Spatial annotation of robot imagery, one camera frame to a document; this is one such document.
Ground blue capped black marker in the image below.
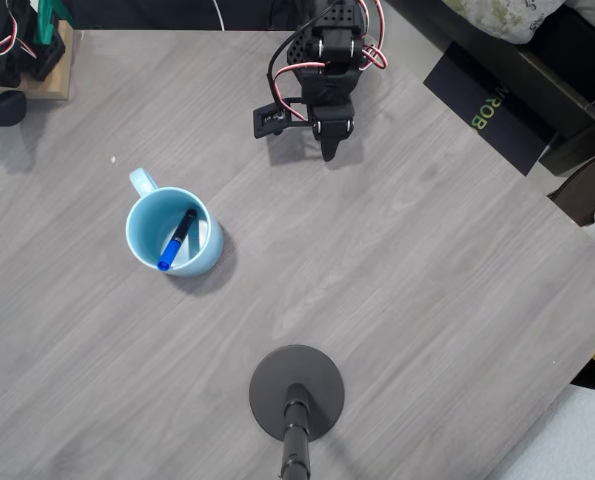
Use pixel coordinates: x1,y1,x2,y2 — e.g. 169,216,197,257
155,207,198,273

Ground black leader arm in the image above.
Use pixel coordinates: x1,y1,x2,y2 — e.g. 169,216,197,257
0,0,67,149

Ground light blue ceramic mug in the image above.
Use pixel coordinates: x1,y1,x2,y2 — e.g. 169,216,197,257
124,167,224,279

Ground black box with green letters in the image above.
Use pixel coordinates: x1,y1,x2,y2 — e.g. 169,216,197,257
422,40,562,177

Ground floral patterned pillow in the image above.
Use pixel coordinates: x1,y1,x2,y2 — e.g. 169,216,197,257
441,0,568,45

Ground dark wooden furniture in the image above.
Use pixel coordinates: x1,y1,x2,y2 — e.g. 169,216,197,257
384,0,595,177

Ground dark round chair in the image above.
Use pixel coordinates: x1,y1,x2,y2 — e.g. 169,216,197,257
546,144,595,229

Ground wooden base board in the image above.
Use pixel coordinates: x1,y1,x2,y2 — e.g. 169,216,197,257
0,19,76,102

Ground green plastic clamp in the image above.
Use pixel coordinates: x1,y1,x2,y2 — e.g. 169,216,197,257
30,0,72,49

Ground light grey fabric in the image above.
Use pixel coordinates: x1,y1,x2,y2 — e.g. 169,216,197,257
486,383,595,480

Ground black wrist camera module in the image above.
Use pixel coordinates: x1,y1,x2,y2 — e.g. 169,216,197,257
251,96,312,141

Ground red white servo wires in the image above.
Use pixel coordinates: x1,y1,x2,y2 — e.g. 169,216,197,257
271,0,391,122

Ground black camera cable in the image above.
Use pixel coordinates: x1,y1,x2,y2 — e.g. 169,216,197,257
265,0,346,109

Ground black round-base camera stand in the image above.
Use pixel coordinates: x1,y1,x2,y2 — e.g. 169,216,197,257
248,343,346,480

